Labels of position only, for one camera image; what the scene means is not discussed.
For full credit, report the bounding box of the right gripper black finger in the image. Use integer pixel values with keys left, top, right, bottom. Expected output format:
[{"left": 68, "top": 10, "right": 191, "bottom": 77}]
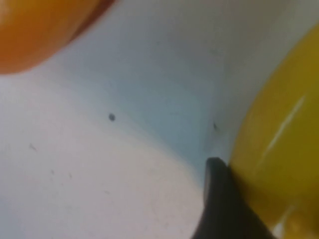
[{"left": 190, "top": 157, "right": 277, "bottom": 239}]

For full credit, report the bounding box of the yellow plastic banana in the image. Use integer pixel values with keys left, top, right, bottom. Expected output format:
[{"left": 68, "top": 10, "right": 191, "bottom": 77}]
[
  {"left": 228, "top": 23, "right": 319, "bottom": 239},
  {"left": 0, "top": 0, "right": 118, "bottom": 75}
]

